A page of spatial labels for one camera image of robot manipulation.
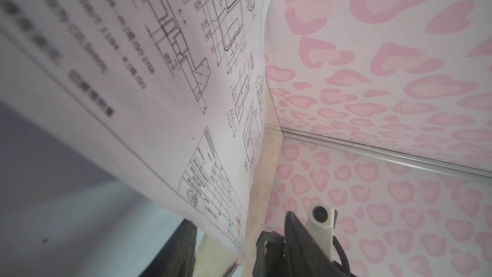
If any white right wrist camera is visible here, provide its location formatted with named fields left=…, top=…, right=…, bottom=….
left=305, top=202, right=338, bottom=260

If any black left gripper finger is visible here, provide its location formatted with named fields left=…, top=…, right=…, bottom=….
left=140, top=219, right=197, bottom=277

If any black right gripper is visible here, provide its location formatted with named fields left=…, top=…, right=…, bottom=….
left=252, top=211, right=338, bottom=277

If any technical drawing sheet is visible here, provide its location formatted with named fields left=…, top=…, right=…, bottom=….
left=1, top=0, right=270, bottom=256

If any aluminium frame right post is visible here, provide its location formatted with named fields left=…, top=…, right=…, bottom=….
left=281, top=128, right=491, bottom=185

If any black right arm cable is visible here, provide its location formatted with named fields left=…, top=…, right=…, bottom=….
left=331, top=234, right=352, bottom=277

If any red black folder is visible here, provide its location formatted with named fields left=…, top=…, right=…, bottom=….
left=192, top=234, right=238, bottom=277

